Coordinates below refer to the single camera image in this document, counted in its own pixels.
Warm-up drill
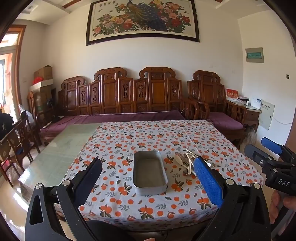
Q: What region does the person's right hand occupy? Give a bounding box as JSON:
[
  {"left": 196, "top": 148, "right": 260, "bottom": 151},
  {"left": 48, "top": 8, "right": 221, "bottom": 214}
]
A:
[{"left": 270, "top": 190, "right": 296, "bottom": 225}]

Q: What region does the grey electrical panel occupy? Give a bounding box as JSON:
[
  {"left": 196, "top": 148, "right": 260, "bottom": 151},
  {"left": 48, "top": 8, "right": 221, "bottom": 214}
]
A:
[{"left": 258, "top": 99, "right": 275, "bottom": 131}]

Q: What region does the carved wooden sofa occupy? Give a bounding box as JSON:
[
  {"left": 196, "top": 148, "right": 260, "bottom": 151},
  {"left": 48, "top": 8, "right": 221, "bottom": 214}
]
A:
[{"left": 36, "top": 67, "right": 201, "bottom": 146}]

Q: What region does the white wall cable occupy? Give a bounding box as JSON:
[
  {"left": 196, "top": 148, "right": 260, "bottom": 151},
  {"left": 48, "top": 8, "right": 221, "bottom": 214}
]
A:
[{"left": 272, "top": 115, "right": 292, "bottom": 125}]

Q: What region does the red box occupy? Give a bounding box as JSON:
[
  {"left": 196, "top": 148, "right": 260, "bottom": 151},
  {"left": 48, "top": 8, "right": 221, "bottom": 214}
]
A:
[{"left": 225, "top": 88, "right": 238, "bottom": 100}]

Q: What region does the purple sofa cushion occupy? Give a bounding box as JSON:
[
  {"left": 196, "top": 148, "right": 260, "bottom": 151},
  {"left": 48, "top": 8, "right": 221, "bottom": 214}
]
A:
[{"left": 40, "top": 110, "right": 186, "bottom": 141}]

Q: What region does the orange-print tablecloth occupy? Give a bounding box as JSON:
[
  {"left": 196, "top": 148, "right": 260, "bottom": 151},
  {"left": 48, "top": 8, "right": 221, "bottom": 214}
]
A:
[{"left": 54, "top": 119, "right": 265, "bottom": 226}]

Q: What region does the wooden side table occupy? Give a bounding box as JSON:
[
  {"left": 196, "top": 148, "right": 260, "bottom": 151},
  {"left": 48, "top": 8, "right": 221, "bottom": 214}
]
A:
[{"left": 225, "top": 98, "right": 262, "bottom": 132}]

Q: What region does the brown cardboard box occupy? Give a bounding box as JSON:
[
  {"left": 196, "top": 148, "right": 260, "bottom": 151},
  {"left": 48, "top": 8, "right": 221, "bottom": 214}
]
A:
[{"left": 33, "top": 65, "right": 53, "bottom": 81}]

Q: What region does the wooden door frame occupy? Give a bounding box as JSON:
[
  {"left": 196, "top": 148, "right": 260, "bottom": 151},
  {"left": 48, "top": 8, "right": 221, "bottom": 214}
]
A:
[{"left": 0, "top": 24, "right": 27, "bottom": 114}]

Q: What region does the carved wooden armchair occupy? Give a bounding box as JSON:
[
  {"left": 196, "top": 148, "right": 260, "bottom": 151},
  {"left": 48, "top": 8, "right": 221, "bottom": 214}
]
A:
[{"left": 187, "top": 70, "right": 249, "bottom": 149}]

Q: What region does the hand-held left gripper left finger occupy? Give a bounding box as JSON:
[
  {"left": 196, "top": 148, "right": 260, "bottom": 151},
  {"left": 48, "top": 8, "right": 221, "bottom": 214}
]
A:
[{"left": 25, "top": 158, "right": 109, "bottom": 241}]

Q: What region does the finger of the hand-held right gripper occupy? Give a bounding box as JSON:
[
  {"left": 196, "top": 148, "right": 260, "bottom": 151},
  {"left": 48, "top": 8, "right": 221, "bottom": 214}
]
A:
[
  {"left": 261, "top": 137, "right": 296, "bottom": 163},
  {"left": 244, "top": 144, "right": 281, "bottom": 172}
]

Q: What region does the rectangular metal tray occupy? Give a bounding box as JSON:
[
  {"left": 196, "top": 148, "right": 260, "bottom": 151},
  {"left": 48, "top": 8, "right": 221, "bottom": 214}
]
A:
[{"left": 133, "top": 150, "right": 168, "bottom": 196}]

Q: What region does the purple armchair cushion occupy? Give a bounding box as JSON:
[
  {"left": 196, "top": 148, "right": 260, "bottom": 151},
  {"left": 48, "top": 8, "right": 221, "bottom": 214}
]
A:
[{"left": 208, "top": 112, "right": 244, "bottom": 130}]

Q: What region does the framed peacock painting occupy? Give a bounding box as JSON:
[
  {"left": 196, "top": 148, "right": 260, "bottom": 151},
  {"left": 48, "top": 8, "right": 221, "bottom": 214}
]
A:
[{"left": 85, "top": 0, "right": 200, "bottom": 46}]

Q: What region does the green-labelled wall box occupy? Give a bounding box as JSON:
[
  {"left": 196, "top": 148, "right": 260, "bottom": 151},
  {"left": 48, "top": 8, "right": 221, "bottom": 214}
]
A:
[{"left": 245, "top": 47, "right": 264, "bottom": 63}]

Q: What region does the wooden chair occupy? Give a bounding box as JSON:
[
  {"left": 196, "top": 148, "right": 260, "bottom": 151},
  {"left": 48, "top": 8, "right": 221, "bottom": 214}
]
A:
[{"left": 0, "top": 115, "right": 41, "bottom": 186}]

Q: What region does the white box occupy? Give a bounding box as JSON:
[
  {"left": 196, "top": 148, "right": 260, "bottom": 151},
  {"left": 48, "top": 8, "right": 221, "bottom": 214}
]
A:
[{"left": 250, "top": 97, "right": 262, "bottom": 109}]

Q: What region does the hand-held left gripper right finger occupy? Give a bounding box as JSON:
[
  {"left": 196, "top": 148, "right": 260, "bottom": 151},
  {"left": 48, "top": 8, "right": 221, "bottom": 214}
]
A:
[{"left": 193, "top": 156, "right": 271, "bottom": 241}]

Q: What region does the grey fluffy duster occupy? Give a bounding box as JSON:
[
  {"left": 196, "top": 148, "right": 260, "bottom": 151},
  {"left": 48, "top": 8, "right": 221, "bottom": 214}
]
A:
[{"left": 242, "top": 127, "right": 258, "bottom": 150}]

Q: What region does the white plastic spoon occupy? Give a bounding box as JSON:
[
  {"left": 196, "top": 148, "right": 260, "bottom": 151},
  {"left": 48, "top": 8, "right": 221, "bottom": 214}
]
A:
[{"left": 174, "top": 153, "right": 185, "bottom": 168}]

